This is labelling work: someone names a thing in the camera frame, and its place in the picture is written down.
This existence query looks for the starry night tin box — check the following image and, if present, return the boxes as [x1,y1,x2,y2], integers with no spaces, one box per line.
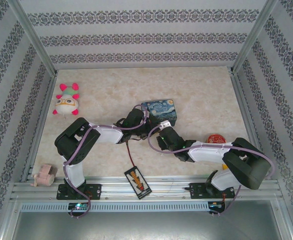
[140,98,179,127]

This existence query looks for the round tin with red lid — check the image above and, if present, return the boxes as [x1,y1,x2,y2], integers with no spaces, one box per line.
[206,133,227,145]

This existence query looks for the black connector board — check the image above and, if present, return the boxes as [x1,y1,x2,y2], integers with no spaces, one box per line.
[123,165,153,200]

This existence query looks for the white plush toy pink limbs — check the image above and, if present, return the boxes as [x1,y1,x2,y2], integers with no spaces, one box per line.
[52,82,81,116]

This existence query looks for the pink wooden toy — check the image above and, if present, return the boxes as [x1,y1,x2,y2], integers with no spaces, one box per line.
[30,163,59,187]

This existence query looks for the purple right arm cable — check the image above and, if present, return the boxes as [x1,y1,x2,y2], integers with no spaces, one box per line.
[147,124,274,218]

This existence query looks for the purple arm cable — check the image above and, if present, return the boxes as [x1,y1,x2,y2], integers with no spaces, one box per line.
[147,124,274,218]
[63,104,149,220]

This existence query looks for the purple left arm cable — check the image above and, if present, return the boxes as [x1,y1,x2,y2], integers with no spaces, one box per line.
[63,104,149,220]

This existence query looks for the thin red cable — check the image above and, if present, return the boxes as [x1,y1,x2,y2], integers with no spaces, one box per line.
[125,141,137,168]

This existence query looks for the aluminium mounting rail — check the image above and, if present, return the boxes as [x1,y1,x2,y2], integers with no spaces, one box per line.
[10,175,280,202]

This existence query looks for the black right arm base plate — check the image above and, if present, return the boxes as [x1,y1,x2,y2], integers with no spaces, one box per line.
[189,182,235,200]

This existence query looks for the slotted grey cable duct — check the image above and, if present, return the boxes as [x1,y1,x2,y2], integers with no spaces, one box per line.
[20,201,225,214]

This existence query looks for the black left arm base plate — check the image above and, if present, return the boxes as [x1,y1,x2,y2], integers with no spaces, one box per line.
[57,183,102,201]

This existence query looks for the aluminium side rail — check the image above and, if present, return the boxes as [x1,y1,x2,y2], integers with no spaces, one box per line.
[21,73,59,182]
[230,71,271,181]

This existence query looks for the aluminium frame post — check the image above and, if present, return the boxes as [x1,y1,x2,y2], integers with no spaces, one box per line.
[7,0,59,77]
[230,0,280,76]

